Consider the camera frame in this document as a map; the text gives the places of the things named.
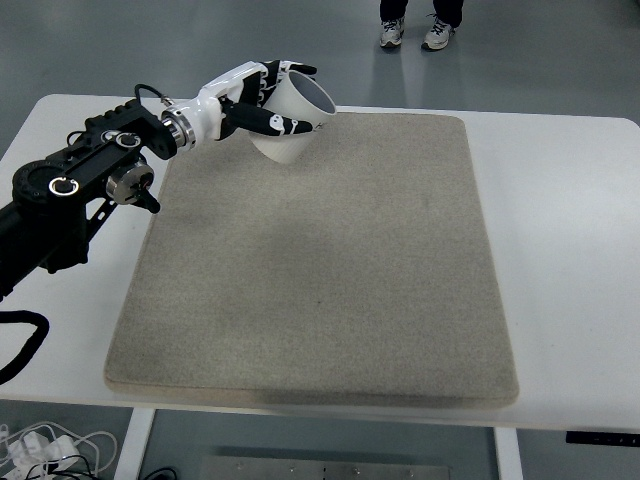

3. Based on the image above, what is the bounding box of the white cable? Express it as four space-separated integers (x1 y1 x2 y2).
0 421 120 480

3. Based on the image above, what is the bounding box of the white power strip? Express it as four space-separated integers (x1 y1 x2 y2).
7 432 81 471

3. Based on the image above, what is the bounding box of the black table control panel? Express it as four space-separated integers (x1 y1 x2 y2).
565 431 640 445

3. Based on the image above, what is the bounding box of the white cup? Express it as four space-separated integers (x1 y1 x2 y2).
248 69 337 165

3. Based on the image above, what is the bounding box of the person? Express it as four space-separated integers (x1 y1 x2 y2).
378 0 465 52

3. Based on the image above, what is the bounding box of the grey-brown felt mat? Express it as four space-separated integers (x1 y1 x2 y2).
103 110 520 412

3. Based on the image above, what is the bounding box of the white table leg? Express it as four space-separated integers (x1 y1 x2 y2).
115 408 156 480
493 427 525 480

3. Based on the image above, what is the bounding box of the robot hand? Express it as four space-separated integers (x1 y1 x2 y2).
185 59 330 144

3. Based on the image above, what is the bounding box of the grey metal plate with screws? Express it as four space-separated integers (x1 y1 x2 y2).
198 454 452 480

